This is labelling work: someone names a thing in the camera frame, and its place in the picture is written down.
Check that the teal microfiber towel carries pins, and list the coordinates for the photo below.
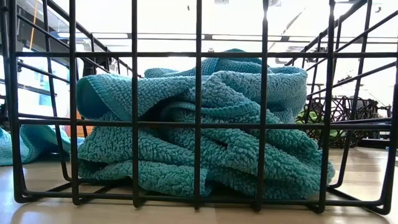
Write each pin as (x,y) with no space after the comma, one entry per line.
(230,155)

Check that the black aluminium table frame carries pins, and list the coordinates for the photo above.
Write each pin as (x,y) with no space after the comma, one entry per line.
(373,143)

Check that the clear spray bottle orange label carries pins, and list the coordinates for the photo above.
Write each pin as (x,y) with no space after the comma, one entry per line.
(84,130)

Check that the round dark wicker basket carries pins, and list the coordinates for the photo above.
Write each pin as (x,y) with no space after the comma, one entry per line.
(342,109)

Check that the bright green microfiber towel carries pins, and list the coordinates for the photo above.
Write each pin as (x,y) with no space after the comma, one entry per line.
(311,117)

